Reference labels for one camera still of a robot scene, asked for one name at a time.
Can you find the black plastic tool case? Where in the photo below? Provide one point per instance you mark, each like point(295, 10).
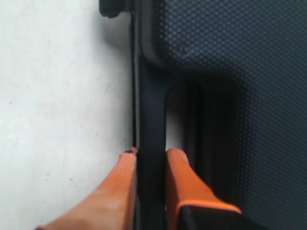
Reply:
point(245, 64)

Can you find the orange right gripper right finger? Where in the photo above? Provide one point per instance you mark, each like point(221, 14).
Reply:
point(183, 187)

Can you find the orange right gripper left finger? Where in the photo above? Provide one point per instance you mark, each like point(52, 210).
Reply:
point(110, 206)

